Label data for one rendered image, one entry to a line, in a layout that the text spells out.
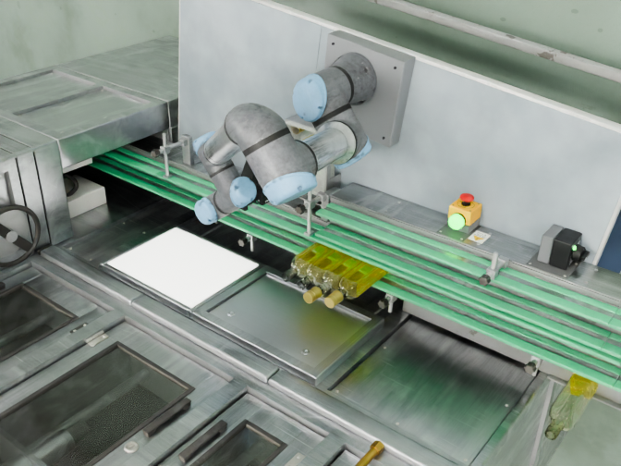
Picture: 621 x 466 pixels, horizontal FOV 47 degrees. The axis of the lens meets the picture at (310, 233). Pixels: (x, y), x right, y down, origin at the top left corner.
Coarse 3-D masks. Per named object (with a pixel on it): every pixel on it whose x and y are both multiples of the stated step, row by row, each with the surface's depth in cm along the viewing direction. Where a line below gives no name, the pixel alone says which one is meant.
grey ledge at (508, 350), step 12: (408, 312) 219; (420, 312) 216; (444, 324) 212; (456, 324) 209; (468, 336) 208; (480, 336) 205; (492, 348) 204; (504, 348) 202; (516, 348) 199; (528, 360) 198; (552, 372) 195; (564, 372) 192; (564, 384) 192; (600, 384) 187; (600, 396) 188; (612, 396) 186
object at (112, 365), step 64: (128, 192) 286; (64, 256) 240; (256, 256) 248; (0, 320) 216; (64, 320) 216; (128, 320) 216; (192, 320) 214; (384, 320) 216; (0, 384) 189; (64, 384) 192; (128, 384) 193; (192, 384) 193; (256, 384) 191; (320, 384) 191; (384, 384) 193; (448, 384) 194; (512, 384) 194; (0, 448) 172; (64, 448) 173; (128, 448) 172; (192, 448) 171; (256, 448) 174; (320, 448) 171; (384, 448) 171; (448, 448) 173; (512, 448) 194
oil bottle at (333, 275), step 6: (342, 258) 213; (348, 258) 213; (354, 258) 213; (336, 264) 209; (342, 264) 209; (348, 264) 209; (354, 264) 210; (330, 270) 207; (336, 270) 207; (342, 270) 207; (348, 270) 207; (324, 276) 205; (330, 276) 204; (336, 276) 204; (330, 282) 204; (336, 282) 204; (330, 288) 205; (336, 288) 205
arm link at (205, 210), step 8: (200, 200) 198; (208, 200) 198; (200, 208) 198; (208, 208) 196; (216, 208) 197; (200, 216) 200; (208, 216) 197; (216, 216) 198; (224, 216) 201; (208, 224) 199
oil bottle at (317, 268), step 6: (330, 252) 215; (336, 252) 216; (342, 252) 216; (318, 258) 213; (324, 258) 213; (330, 258) 213; (336, 258) 213; (312, 264) 209; (318, 264) 210; (324, 264) 210; (330, 264) 210; (312, 270) 208; (318, 270) 207; (324, 270) 208; (318, 276) 207; (318, 282) 208
